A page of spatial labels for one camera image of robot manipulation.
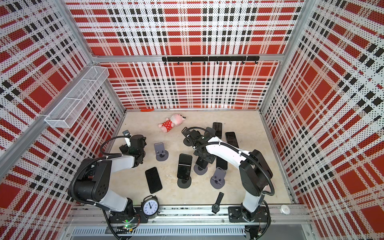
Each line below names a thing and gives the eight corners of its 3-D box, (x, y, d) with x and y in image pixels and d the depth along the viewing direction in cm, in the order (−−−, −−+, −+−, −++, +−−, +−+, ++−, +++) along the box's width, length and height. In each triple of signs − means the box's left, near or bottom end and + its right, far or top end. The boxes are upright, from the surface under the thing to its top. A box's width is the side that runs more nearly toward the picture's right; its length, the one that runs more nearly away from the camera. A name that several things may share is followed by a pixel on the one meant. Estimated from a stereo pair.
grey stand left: (156, 161, 95) (152, 153, 87) (158, 150, 100) (154, 142, 92) (167, 161, 95) (164, 153, 87) (169, 150, 100) (166, 142, 92)
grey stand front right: (209, 185, 85) (210, 179, 77) (215, 173, 90) (216, 166, 82) (220, 191, 83) (222, 185, 75) (226, 179, 88) (228, 171, 80)
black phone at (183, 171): (178, 180, 87) (174, 169, 74) (182, 166, 93) (179, 153, 80) (190, 183, 86) (188, 171, 73) (193, 168, 92) (192, 155, 79)
